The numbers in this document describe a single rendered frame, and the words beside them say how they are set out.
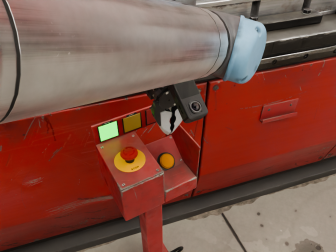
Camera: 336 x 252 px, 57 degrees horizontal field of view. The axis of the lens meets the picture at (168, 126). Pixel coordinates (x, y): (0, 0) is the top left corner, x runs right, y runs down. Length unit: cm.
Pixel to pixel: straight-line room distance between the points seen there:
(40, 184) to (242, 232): 91
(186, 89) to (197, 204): 102
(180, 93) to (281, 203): 121
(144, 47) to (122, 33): 2
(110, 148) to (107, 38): 59
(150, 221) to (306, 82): 74
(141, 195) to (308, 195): 119
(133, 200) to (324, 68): 84
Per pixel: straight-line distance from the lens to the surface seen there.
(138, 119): 77
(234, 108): 111
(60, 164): 106
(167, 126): 67
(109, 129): 75
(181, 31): 25
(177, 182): 77
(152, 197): 75
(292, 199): 172
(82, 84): 17
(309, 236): 163
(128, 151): 70
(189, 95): 57
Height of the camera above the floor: 131
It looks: 41 degrees down
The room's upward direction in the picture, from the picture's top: straight up
